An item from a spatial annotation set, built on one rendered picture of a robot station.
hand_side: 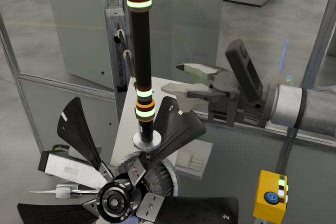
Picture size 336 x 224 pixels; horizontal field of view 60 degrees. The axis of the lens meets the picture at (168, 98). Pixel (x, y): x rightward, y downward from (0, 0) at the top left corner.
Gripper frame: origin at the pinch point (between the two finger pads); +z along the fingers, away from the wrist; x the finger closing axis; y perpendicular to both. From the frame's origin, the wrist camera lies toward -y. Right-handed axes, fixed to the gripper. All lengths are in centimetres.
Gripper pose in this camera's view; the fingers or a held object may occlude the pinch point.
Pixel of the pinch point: (173, 74)
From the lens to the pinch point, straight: 59.9
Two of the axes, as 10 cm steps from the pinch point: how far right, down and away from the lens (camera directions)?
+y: 0.0, 8.2, 5.8
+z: -9.4, -2.0, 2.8
